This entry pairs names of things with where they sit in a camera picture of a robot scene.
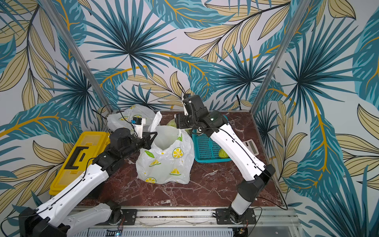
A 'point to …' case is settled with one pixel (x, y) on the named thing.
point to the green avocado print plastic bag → (172, 123)
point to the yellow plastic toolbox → (90, 145)
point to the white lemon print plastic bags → (123, 118)
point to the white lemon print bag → (170, 159)
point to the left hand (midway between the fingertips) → (156, 135)
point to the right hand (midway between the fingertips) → (180, 119)
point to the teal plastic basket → (206, 150)
